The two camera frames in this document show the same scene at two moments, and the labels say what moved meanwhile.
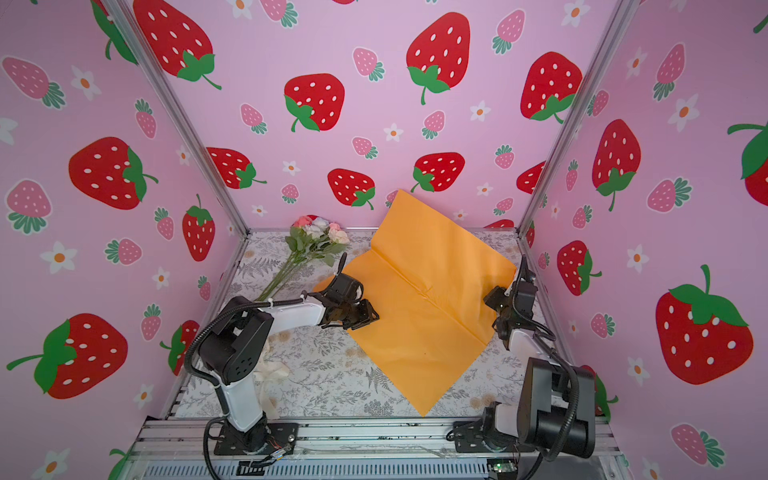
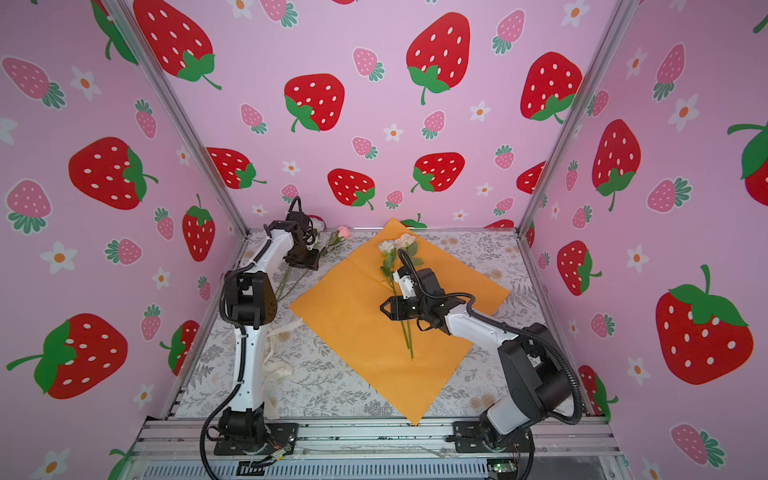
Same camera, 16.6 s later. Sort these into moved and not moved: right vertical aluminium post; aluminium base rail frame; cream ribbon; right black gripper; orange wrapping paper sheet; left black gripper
Moved: orange wrapping paper sheet; right black gripper; left black gripper
Not moved: right vertical aluminium post; cream ribbon; aluminium base rail frame
